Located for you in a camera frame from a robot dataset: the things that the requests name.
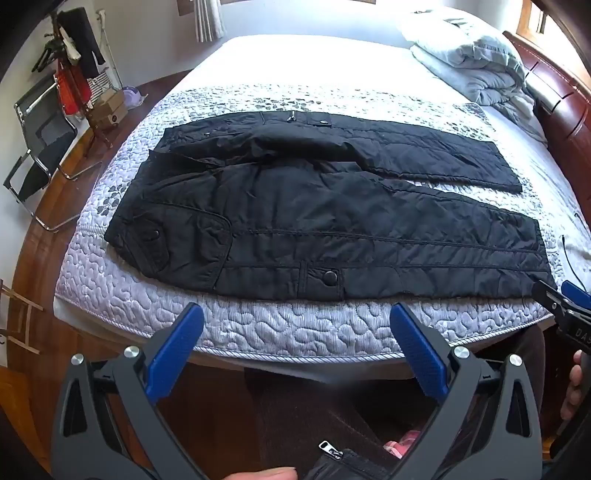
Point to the grey folded duvet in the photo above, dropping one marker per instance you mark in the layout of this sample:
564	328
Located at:
471	64

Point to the pink slippers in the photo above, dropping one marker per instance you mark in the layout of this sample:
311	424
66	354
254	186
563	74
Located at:
401	445

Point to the red hanging cloth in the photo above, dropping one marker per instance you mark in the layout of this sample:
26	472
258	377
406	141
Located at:
71	92

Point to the red-brown wooden headboard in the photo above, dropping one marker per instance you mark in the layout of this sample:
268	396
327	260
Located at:
563	129

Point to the black pants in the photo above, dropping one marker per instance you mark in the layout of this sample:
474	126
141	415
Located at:
323	221

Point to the person's right hand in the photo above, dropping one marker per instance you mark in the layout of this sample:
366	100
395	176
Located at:
575	387

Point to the black hanging garment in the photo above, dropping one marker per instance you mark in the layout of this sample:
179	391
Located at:
85	37

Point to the wooden coat rack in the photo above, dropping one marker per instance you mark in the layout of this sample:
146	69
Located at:
99	134

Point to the pale purple container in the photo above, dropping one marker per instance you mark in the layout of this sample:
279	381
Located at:
134	97

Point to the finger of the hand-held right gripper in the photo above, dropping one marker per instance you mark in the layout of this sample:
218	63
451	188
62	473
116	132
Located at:
577	295
547	297

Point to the grey window curtain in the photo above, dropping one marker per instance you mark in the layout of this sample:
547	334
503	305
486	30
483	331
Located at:
207	18

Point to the cardboard box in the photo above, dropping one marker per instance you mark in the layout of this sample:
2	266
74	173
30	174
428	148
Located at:
108	110

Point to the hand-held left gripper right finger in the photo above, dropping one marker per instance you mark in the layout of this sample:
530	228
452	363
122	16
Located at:
415	350

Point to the person's left hand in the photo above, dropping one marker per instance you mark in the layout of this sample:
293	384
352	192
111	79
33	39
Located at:
263	475

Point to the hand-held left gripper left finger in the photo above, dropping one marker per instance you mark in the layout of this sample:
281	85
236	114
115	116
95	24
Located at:
182	337

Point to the small wooden rack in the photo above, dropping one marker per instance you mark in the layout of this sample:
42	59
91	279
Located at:
21	318

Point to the wooden window frame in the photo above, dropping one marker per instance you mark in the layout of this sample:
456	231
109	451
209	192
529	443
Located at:
526	18

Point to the quilted white patterned bed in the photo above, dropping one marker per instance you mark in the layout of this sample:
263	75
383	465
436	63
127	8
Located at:
277	323

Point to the black clothes hangers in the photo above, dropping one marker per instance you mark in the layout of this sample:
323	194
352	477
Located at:
46	55

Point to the person's black zipped jacket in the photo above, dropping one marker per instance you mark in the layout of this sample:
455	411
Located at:
341	466

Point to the black chrome folding chair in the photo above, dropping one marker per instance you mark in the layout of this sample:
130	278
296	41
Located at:
46	138

